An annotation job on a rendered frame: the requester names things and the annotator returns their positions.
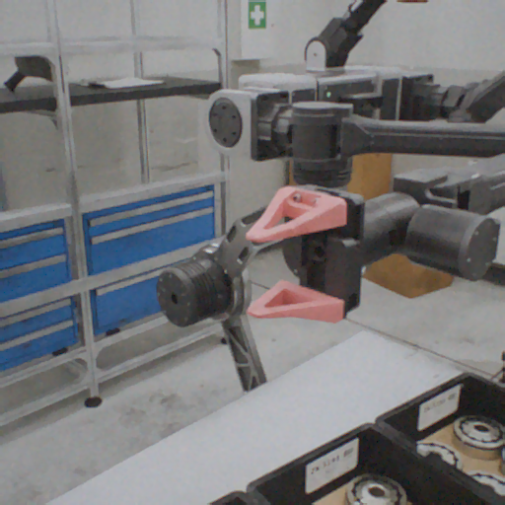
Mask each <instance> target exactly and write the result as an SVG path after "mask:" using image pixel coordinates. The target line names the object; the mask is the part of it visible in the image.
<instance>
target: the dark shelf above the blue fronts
mask: <svg viewBox="0 0 505 505"><path fill-rule="evenodd" d="M138 79H142V80H151V81H162V82H167V84H163V85H153V86H143V87H133V88H124V89H114V90H111V89H100V88H88V87H85V86H77V85H81V84H86V83H88V82H80V83H68V89H69V100H70V107H75V106H85V105H95V104H106V103H116V102H127V101H138V100H148V99H159V98H167V97H178V96H189V95H199V93H207V95H213V93H215V92H216V91H220V90H221V84H220V83H218V81H213V80H202V79H191V78H181V77H170V76H163V77H149V78H138ZM56 108H57V98H56V97H55V96H54V94H53V84H51V85H37V86H23V87H16V88H15V90H14V92H12V93H11V92H10V90H9V89H8V88H0V114H6V112H12V113H16V111H26V110H35V109H48V111H53V112H56Z"/></svg>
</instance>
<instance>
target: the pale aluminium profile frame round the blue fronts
mask: <svg viewBox="0 0 505 505"><path fill-rule="evenodd" d="M43 1H44V12H45V21H46V32H47V37H9V38H0V57H1V56H24V57H27V55H38V56H40V57H42V58H43V59H44V60H45V61H47V62H48V63H49V65H51V73H52V84H53V94H54V96H55V97H56V98H57V108H56V114H57V124H58V135H59V144H60V154H61V165H62V174H63V175H64V185H65V195H66V203H69V205H70V206H71V211H72V216H68V225H69V236H68V237H67V241H68V245H70V246H71V256H72V265H74V275H75V280H74V281H72V282H68V283H65V284H61V285H58V286H54V287H51V288H47V289H43V291H40V292H36V293H33V294H30V295H26V296H22V297H19V298H15V299H11V300H7V301H4V303H1V304H0V318H3V317H7V316H11V315H14V313H17V312H20V311H23V310H26V309H31V308H34V307H37V306H41V305H44V304H47V303H52V301H55V300H58V299H61V298H65V297H68V296H71V295H75V294H76V296H77V307H78V308H76V309H75V311H76V321H77V323H79V326H80V334H79V333H78V341H79V343H76V344H72V345H73V346H71V347H68V348H66V347H64V348H60V349H58V351H55V352H53V353H49V354H46V355H45V357H43V358H39V359H37V360H35V362H32V363H28V364H26V365H23V366H19V367H17V368H14V369H12V370H8V371H5V373H3V374H0V389H1V388H4V387H6V386H9V385H12V383H15V382H17V381H20V380H23V379H25V378H27V377H30V376H33V375H36V374H38V372H41V371H45V370H47V369H50V368H52V367H56V366H58V365H59V366H60V367H62V368H63V369H65V370H67V371H68V372H70V373H71V374H72V376H74V377H75V378H77V380H74V381H72V382H70V383H67V384H64V385H62V387H59V388H57V389H53V390H51V391H49V392H46V393H44V394H41V395H38V396H36V397H34V398H31V399H29V400H26V401H24V402H20V403H18V404H16V405H13V407H10V408H8V409H5V410H3V411H0V426H1V425H4V424H6V423H9V422H11V421H14V420H16V419H19V417H21V416H24V415H27V414H29V413H31V412H35V411H37V410H39V409H40V408H41V407H45V406H47V405H49V404H52V403H54V402H57V401H59V400H62V399H64V398H66V397H69V396H71V395H73V394H77V393H79V392H81V391H82V390H86V395H87V396H90V397H87V399H86V400H85V401H84V405H85V406H86V407H97V406H99V405H102V404H103V399H102V398H101V397H95V396H96V395H99V394H98V383H101V382H103V381H105V380H107V379H111V378H113V376H115V375H118V374H120V373H123V372H126V371H128V370H130V369H132V368H136V367H138V366H140V364H143V363H146V362H148V361H150V360H153V359H155V358H158V357H161V356H163V355H165V353H168V352H171V351H173V350H175V349H178V348H180V347H183V346H186V345H188V344H190V343H192V342H193V341H195V340H197V339H199V338H202V337H204V336H207V335H210V334H212V333H214V332H217V331H220V330H222V325H221V322H220V321H215V320H213V321H215V322H213V323H211V324H208V325H204V326H201V327H199V328H196V329H195V330H194V331H191V332H188V333H186V334H184V335H180V336H178V337H175V338H173V339H171V340H167V342H165V343H162V344H160V345H158V346H154V347H152V348H150V349H147V350H145V351H141V352H139V354H137V355H134V356H131V357H128V358H126V359H124V360H120V361H118V362H116V363H113V365H111V366H107V367H105V368H104V369H99V368H97V367H96V360H95V358H97V357H96V356H97V355H99V353H100V351H101V349H103V347H105V346H108V345H111V344H114V343H116V342H119V341H121V340H122V339H125V338H126V337H129V336H133V335H135V334H138V333H140V332H143V331H146V330H149V329H151V327H154V326H157V325H161V324H164V323H166V322H169V320H167V319H166V316H165V315H164V313H163V312H162V313H159V314H157V315H153V316H151V318H148V319H145V320H142V321H139V322H136V323H134V324H130V325H126V326H123V327H120V328H119V329H118V327H116V328H115V329H113V330H110V331H107V332H106V333H105V334H103V335H100V336H98V337H94V338H93V329H92V313H91V304H90V296H89V289H92V288H95V287H99V286H102V285H105V284H110V283H112V282H115V281H118V280H122V279H125V277H128V276H132V275H136V274H139V273H142V272H146V271H149V270H152V269H156V268H159V267H162V265H166V264H170V263H173V262H176V261H179V260H183V259H186V258H189V257H192V256H194V253H196V252H197V251H198V250H199V249H200V248H201V247H203V246H206V245H209V244H212V243H222V240H223V239H224V237H225V235H226V234H227V232H228V231H229V229H231V226H232V225H233V223H232V157H228V156H224V155H222V154H220V171H221V172H225V181H223V182H221V198H217V199H215V206H219V205H221V234H222V236H221V237H216V238H213V239H210V240H206V242H202V243H199V244H196V245H191V246H188V247H185V248H181V249H177V250H174V251H171V252H164V254H161V255H157V256H153V257H150V258H147V259H142V260H139V261H136V262H132V263H128V264H126V265H123V266H122V267H118V268H115V269H112V270H109V271H104V272H101V273H98V274H93V275H90V276H88V273H87V262H86V252H84V241H83V240H84V237H83V231H82V220H81V208H80V197H79V186H78V176H77V165H76V154H74V143H73V131H72V120H71V110H70V100H69V89H68V78H66V67H65V66H67V62H69V61H70V59H71V58H72V56H74V55H75V54H99V53H123V52H133V63H134V78H145V69H144V52H147V51H171V50H197V49H211V50H213V51H214V52H215V54H216V56H217V63H218V83H220V84H221V90H228V89H229V90H230V53H229V0H216V6H217V38H198V36H144V35H143V32H142V12H141V0H130V11H131V28H132V36H63V33H62V23H61V11H59V0H43ZM137 114H138V131H139V148H140V165H141V182H142V183H148V182H151V163H150V144H149V125H148V108H147V100H138V101H137ZM228 172H229V180H228ZM75 203H77V211H78V214H77V215H76V207H75ZM7 211H10V207H9V198H7V190H6V184H5V176H4V168H3V159H2V152H1V144H0V213H3V212H7ZM74 358H81V359H82V360H83V367H82V366H81V365H79V364H78V362H76V361H74V360H72V359H74Z"/></svg>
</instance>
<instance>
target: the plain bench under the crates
mask: <svg viewBox="0 0 505 505"><path fill-rule="evenodd" d="M463 372H470V373H471V371H469V370H467V369H463V368H461V367H458V366H455V365H452V364H450V363H447V361H443V360H441V359H438V358H436V357H432V356H430V355H427V354H425V353H421V352H419V350H416V349H413V348H410V347H407V346H405V345H402V344H399V343H396V342H394V341H392V340H391V339H387V338H385V337H382V336H380V335H376V334H374V333H372V332H370V331H367V330H364V331H360V332H358V333H356V334H353V335H351V336H350V337H348V338H346V339H344V340H342V342H339V343H337V344H336V345H335V346H333V347H331V348H328V349H326V350H325V351H323V352H321V353H319V355H316V356H314V357H313V358H311V359H309V360H307V361H304V362H302V363H300V364H299V365H297V366H295V368H293V369H290V370H288V371H287V372H285V373H283V374H281V375H278V376H276V377H274V378H273V380H271V381H269V382H266V383H264V384H262V385H261V386H259V387H257V388H254V389H252V390H251V391H250V392H249V393H247V394H245V395H243V396H240V397H237V398H236V399H234V400H232V401H229V403H227V404H225V405H224V406H222V407H220V408H217V409H215V410H213V411H211V412H210V413H208V415H205V416H203V417H201V418H199V419H198V420H196V421H193V422H191V423H189V424H187V426H186V427H184V428H182V429H180V430H178V431H176V432H174V433H173V434H170V435H168V437H166V438H164V439H162V440H161V441H158V442H156V443H154V444H152V445H150V446H148V447H147V448H146V449H144V450H142V451H140V452H138V453H135V454H134V455H132V456H130V457H128V459H126V460H123V461H121V462H120V463H118V464H116V465H114V466H111V467H109V469H107V470H105V471H102V472H100V473H98V474H97V475H95V476H93V478H90V479H88V480H86V481H84V482H83V483H80V484H78V485H76V486H74V488H72V489H71V490H68V491H66V492H64V493H62V494H59V495H57V496H56V498H54V499H52V500H50V501H47V502H45V503H44V504H42V505H207V504H210V502H212V501H214V500H216V499H218V498H221V497H223V496H225V495H226V494H228V492H230V491H234V490H243V491H245V492H247V485H248V484H249V483H250V481H252V480H254V479H257V478H259V477H260V476H262V475H264V474H266V473H269V472H270V471H271V470H273V469H276V468H278V467H281V466H283V465H285V464H287V463H289V462H292V461H293V459H295V458H297V457H299V456H301V455H304V454H306V453H308V452H310V451H312V450H313V449H316V448H317V447H318V446H320V445H322V444H324V443H327V442H328V441H330V440H332V439H334V438H336V437H339V436H338V435H341V434H343V433H345V432H347V431H349V430H352V429H354V428H356V427H358V426H360V425H361V423H362V424H365V422H373V424H375V422H374V419H376V417H377V416H379V415H381V414H383V413H385V412H388V410H390V409H392V408H394V407H395V406H397V405H400V404H402V403H404V402H406V401H408V400H411V399H412V398H413V397H416V396H418V395H420V394H423V393H425V392H427V391H429V390H430V389H433V388H435V387H437V385H439V384H441V383H443V382H446V381H448V380H450V379H452V378H454V377H457V376H459V375H460V374H462V373H463Z"/></svg>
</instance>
